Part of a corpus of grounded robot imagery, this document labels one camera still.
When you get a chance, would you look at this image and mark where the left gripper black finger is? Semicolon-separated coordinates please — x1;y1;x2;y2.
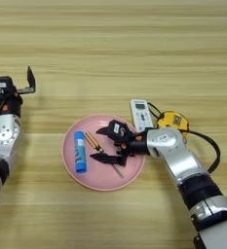
26;65;37;93

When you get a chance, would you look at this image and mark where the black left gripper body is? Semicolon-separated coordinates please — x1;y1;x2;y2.
0;87;36;119

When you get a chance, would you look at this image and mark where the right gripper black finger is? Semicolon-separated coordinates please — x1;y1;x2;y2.
89;152;129;167
95;125;112;136

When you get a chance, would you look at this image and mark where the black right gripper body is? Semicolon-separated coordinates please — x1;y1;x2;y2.
116;129;148;166

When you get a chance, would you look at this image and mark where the orange handle screwdriver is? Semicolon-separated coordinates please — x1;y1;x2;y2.
85;130;126;180

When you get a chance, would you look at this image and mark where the yellow black tape measure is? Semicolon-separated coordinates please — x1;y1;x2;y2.
146;101;190;133

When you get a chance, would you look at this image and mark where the left gripper small black box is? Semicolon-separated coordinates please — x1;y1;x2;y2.
0;76;16;96

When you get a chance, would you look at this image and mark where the gripper small black box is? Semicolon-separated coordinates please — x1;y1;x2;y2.
0;76;16;96
106;119;132;144

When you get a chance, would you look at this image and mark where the right gripper small black box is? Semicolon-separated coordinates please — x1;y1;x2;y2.
106;119;132;144

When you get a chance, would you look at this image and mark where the pink round plate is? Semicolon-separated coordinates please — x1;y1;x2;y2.
61;113;147;192

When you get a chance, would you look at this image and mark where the white remote control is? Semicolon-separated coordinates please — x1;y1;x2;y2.
130;99;155;133

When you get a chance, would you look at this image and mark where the blue glue stick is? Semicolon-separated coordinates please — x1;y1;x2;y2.
73;130;88;174

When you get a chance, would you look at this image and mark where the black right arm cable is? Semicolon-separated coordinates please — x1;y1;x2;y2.
182;128;222;175

